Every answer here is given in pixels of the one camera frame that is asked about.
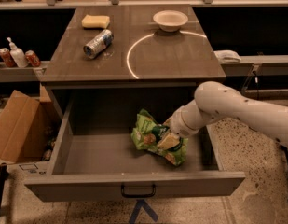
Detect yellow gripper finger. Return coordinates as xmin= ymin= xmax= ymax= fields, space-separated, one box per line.
xmin=157 ymin=131 xmax=180 ymax=150

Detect green rice chip bag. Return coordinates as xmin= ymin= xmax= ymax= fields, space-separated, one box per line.
xmin=130 ymin=109 xmax=188 ymax=166

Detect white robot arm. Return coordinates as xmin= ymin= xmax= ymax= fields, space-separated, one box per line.
xmin=158 ymin=81 xmax=288 ymax=148

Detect open grey top drawer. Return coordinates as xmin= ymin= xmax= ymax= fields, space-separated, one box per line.
xmin=25 ymin=91 xmax=245 ymax=202

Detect grey cabinet with counter top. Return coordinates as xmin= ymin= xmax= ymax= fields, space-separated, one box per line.
xmin=40 ymin=5 xmax=227 ymax=119

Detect folded white cloth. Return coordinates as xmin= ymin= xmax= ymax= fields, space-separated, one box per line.
xmin=214 ymin=50 xmax=241 ymax=63

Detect white paper bowl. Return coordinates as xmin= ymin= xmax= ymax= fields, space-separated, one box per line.
xmin=153 ymin=10 xmax=188 ymax=32

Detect silver blue drink can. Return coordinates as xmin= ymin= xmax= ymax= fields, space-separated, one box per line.
xmin=83 ymin=29 xmax=114 ymax=59

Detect brown cardboard box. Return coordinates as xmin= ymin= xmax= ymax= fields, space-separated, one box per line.
xmin=0 ymin=87 xmax=61 ymax=163

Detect yellow sponge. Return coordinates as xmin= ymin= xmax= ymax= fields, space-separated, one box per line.
xmin=81 ymin=15 xmax=110 ymax=29

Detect red soda can right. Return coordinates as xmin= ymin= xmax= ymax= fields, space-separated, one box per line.
xmin=25 ymin=50 xmax=41 ymax=67

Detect red soda can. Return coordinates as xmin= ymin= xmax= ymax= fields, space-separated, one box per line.
xmin=0 ymin=48 xmax=16 ymax=67
xmin=25 ymin=50 xmax=41 ymax=67

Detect white pump bottle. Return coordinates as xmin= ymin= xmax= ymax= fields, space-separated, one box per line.
xmin=7 ymin=37 xmax=28 ymax=68

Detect red soda can left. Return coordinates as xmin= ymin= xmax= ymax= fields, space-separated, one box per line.
xmin=0 ymin=48 xmax=16 ymax=67

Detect black drawer handle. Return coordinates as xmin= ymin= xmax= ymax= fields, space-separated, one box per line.
xmin=120 ymin=185 xmax=156 ymax=199

